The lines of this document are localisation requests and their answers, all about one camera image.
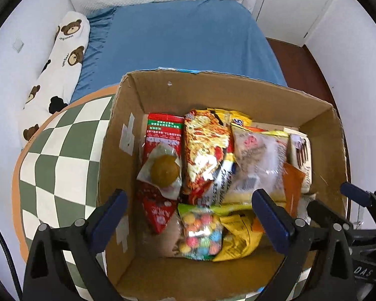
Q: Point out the white bear print pillow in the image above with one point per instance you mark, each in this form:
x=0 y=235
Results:
x=56 y=78

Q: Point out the brown cardboard box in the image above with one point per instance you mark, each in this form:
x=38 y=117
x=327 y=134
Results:
x=238 y=100

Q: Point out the clear packet with brown pastry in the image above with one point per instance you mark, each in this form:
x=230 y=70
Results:
x=164 y=169

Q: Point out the white wall sticker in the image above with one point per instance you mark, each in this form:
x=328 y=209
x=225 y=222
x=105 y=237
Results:
x=19 y=45

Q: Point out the white wardrobe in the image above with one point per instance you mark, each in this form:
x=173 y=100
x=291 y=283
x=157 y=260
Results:
x=285 y=6

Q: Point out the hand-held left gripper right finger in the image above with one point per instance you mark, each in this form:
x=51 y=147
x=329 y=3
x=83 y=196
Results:
x=269 y=219

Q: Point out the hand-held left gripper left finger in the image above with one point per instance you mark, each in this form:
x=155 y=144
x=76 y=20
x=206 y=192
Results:
x=112 y=213

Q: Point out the white packet black script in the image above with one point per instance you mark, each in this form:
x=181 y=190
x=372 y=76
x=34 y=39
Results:
x=222 y=178

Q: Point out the orange snack packet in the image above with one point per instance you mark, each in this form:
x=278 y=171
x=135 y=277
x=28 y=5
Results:
x=293 y=185

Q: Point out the yellow snack packet blue print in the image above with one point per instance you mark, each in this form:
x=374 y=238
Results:
x=235 y=117

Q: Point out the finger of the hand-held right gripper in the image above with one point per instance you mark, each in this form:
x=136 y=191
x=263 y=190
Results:
x=357 y=192
x=322 y=213

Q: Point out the clear packet of colourful candy balls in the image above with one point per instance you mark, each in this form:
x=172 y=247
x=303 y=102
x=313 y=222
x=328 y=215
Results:
x=200 y=235

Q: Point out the blue bed sheet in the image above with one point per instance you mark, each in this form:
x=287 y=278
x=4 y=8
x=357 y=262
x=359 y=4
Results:
x=181 y=37

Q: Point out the small white carton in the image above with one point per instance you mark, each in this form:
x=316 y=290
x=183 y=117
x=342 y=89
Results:
x=299 y=153

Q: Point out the red snack packet green band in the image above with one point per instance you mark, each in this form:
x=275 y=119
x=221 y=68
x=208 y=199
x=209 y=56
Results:
x=163 y=131

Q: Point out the clear bread packet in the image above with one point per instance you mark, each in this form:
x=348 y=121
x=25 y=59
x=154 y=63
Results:
x=257 y=156

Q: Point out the gold yellow snack packet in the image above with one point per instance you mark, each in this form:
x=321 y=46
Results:
x=238 y=238

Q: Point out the orange foil noodle packet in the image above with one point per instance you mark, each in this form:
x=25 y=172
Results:
x=203 y=150

